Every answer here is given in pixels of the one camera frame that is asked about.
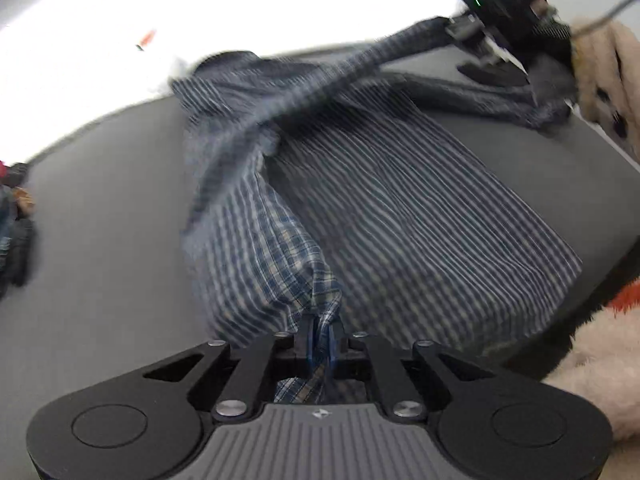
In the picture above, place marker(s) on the black garment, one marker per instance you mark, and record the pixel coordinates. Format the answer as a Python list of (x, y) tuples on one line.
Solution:
[(19, 174)]

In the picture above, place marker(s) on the dark grey garment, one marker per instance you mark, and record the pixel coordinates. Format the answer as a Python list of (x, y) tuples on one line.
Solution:
[(23, 252)]

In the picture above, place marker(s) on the blue plaid shirt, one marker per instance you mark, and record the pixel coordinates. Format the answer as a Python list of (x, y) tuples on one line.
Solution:
[(400, 220)]

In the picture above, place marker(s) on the tan leather item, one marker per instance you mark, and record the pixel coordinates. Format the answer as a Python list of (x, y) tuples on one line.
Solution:
[(25, 201)]

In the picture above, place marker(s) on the person's right forearm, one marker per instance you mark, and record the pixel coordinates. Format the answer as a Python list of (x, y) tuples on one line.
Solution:
[(605, 70)]

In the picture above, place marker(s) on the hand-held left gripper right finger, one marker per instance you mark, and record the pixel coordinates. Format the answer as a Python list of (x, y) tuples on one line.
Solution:
[(332, 344)]

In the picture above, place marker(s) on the person's fluffy beige robe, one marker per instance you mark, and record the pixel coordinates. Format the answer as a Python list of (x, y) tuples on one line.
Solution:
[(600, 360)]

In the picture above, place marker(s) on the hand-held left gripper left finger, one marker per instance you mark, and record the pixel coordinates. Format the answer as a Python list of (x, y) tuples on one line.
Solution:
[(311, 342)]

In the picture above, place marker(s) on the magenta garment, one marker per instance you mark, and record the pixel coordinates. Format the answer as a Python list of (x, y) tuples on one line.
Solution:
[(3, 168)]

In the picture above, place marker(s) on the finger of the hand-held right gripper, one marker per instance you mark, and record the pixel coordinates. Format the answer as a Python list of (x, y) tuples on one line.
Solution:
[(467, 27), (495, 72)]

